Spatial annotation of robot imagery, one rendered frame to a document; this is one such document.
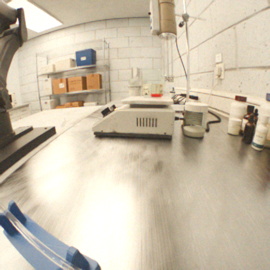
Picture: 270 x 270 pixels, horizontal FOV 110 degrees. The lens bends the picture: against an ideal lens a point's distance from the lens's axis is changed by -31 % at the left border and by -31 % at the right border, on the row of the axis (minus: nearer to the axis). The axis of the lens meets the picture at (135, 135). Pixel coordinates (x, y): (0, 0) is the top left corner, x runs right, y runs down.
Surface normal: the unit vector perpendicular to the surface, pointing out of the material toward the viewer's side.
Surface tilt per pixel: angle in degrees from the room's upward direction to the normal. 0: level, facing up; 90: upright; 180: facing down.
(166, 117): 90
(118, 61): 90
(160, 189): 0
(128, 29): 90
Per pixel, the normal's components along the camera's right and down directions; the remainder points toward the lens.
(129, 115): -0.18, 0.35
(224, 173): -0.02, -0.94
